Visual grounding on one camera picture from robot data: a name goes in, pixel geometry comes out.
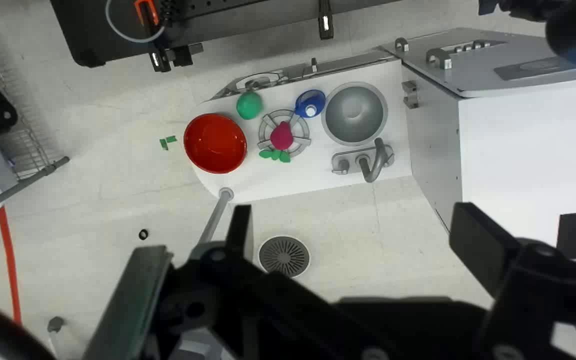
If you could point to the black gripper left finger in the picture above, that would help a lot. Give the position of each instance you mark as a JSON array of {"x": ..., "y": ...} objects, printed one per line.
[{"x": 238, "y": 231}]

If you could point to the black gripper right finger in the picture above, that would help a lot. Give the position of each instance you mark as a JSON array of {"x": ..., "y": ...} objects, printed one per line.
[{"x": 481, "y": 245}]

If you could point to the pink strawberry plush toy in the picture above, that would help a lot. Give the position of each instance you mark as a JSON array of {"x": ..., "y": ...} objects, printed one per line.
[{"x": 281, "y": 137}]

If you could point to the red plastic bowl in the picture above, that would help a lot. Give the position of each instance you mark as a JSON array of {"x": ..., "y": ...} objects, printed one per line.
[{"x": 215, "y": 143}]

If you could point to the white toy kitchen counter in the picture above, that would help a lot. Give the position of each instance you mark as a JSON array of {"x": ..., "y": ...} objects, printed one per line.
[{"x": 315, "y": 176}]

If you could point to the green round plush toy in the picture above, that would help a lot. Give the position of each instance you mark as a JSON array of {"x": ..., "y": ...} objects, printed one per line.
[{"x": 249, "y": 105}]

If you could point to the grey toy faucet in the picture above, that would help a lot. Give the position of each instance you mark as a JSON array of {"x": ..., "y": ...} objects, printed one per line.
[{"x": 367, "y": 161}]

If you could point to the metal toy sink basin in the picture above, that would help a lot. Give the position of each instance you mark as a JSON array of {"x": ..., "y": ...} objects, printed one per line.
[{"x": 356, "y": 113}]

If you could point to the grey metal pole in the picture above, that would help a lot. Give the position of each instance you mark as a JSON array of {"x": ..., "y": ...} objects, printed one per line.
[{"x": 215, "y": 215}]

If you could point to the round grey floor drain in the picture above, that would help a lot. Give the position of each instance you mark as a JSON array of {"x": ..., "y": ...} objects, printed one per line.
[{"x": 285, "y": 254}]

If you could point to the white square table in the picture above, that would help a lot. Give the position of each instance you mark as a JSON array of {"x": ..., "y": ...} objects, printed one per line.
[{"x": 521, "y": 146}]

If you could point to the small green floor piece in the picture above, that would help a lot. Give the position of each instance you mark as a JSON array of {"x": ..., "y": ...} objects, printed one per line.
[{"x": 167, "y": 143}]

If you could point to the blue bottle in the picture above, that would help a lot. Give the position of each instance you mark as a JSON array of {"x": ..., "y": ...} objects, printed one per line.
[{"x": 310, "y": 102}]

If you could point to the red floor tape line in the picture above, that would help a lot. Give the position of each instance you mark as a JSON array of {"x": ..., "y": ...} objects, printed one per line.
[{"x": 9, "y": 263}]

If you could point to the black equipment cart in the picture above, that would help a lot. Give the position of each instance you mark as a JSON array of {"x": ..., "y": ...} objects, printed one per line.
[{"x": 101, "y": 30}]

